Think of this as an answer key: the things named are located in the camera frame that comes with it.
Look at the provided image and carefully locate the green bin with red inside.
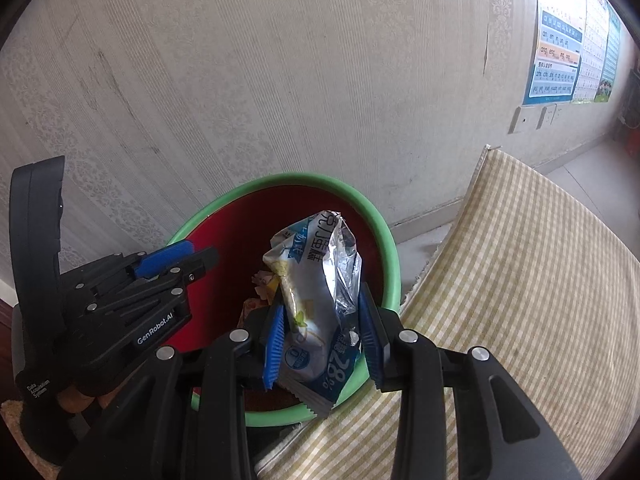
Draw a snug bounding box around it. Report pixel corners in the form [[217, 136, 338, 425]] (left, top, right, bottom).
[[162, 172, 402, 427]]

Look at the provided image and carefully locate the person's left hand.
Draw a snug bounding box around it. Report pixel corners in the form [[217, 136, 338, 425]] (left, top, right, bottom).
[[56, 384, 123, 414]]

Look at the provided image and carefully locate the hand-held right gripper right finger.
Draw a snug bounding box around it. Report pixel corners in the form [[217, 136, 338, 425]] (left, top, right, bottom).
[[356, 283, 585, 480]]

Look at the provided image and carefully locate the brown printed snack wrapper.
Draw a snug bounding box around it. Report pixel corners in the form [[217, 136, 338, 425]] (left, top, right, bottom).
[[241, 296, 275, 330]]

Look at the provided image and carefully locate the white wall socket with hole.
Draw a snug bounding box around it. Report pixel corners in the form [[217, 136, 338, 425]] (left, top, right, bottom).
[[509, 105, 531, 135]]

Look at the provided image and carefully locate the white blue foil snack wrapper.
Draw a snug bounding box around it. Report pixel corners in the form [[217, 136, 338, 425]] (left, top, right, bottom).
[[262, 211, 364, 419]]

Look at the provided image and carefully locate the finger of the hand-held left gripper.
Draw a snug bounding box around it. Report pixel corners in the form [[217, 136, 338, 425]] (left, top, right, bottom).
[[131, 240, 198, 279], [149, 245, 221, 287]]

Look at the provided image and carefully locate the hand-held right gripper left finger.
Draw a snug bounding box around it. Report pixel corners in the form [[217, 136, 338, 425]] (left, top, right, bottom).
[[56, 304, 288, 480]]

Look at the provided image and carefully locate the green chart wall poster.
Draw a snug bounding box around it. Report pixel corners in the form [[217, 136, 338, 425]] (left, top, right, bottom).
[[595, 7, 624, 104]]

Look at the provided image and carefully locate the white chart wall poster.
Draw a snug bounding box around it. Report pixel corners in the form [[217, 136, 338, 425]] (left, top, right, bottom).
[[570, 0, 611, 104]]

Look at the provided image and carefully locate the blue letter wall poster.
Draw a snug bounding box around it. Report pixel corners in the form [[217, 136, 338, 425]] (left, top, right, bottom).
[[522, 0, 589, 107]]

